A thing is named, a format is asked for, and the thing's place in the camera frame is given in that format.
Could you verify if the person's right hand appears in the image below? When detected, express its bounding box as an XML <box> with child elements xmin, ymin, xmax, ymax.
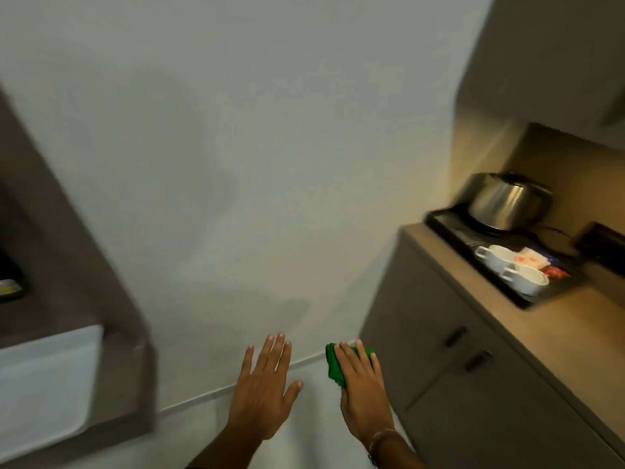
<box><xmin>333</xmin><ymin>339</ymin><xmax>395</xmax><ymax>449</ymax></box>

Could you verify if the person's left hand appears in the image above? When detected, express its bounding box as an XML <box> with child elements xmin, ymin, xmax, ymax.
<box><xmin>227</xmin><ymin>332</ymin><xmax>303</xmax><ymax>441</ymax></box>

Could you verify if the green cleaning cloth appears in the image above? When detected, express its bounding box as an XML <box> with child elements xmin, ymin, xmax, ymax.
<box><xmin>326</xmin><ymin>342</ymin><xmax>376</xmax><ymax>388</ymax></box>

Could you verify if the person's right forearm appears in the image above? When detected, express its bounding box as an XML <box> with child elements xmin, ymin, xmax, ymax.
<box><xmin>369</xmin><ymin>434</ymin><xmax>429</xmax><ymax>469</ymax></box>

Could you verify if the person's left forearm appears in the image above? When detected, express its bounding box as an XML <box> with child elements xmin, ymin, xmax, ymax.
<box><xmin>185</xmin><ymin>424</ymin><xmax>260</xmax><ymax>469</ymax></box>

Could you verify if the grey lower cabinet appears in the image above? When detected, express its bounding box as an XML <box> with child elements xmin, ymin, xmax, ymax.
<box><xmin>359</xmin><ymin>229</ymin><xmax>625</xmax><ymax>469</ymax></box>

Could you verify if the grey television ledge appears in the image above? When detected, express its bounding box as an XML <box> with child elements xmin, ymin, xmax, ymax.
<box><xmin>0</xmin><ymin>87</ymin><xmax>158</xmax><ymax>469</ymax></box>

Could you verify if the white ceramic cup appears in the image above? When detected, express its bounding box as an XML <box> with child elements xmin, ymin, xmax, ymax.
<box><xmin>501</xmin><ymin>264</ymin><xmax>551</xmax><ymax>298</ymax></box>
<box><xmin>474</xmin><ymin>244</ymin><xmax>518</xmax><ymax>275</ymax></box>

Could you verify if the black serving tray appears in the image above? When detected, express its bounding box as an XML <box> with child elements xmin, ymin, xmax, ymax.
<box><xmin>423</xmin><ymin>205</ymin><xmax>588</xmax><ymax>310</ymax></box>

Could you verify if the white plastic tray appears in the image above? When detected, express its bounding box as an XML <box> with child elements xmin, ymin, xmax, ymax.
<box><xmin>0</xmin><ymin>324</ymin><xmax>104</xmax><ymax>464</ymax></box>

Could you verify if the stainless steel electric kettle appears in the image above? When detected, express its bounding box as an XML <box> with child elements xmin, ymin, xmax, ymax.
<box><xmin>456</xmin><ymin>171</ymin><xmax>555</xmax><ymax>235</ymax></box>

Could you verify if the grey upper cabinet door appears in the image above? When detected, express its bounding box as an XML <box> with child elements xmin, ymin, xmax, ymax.
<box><xmin>458</xmin><ymin>0</ymin><xmax>625</xmax><ymax>152</ymax></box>

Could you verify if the thin wrist bracelet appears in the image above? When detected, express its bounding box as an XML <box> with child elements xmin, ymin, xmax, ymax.
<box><xmin>367</xmin><ymin>427</ymin><xmax>404</xmax><ymax>461</ymax></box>

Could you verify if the dark cabinet handle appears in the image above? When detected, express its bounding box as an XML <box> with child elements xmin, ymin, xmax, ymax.
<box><xmin>443</xmin><ymin>326</ymin><xmax>469</xmax><ymax>349</ymax></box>
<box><xmin>462</xmin><ymin>350</ymin><xmax>494</xmax><ymax>374</ymax></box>

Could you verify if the black kettle power cable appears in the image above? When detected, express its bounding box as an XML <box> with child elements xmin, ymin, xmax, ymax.
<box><xmin>536</xmin><ymin>224</ymin><xmax>581</xmax><ymax>241</ymax></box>

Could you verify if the black wall socket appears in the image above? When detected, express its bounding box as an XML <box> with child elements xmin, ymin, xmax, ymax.
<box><xmin>574</xmin><ymin>221</ymin><xmax>625</xmax><ymax>277</ymax></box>

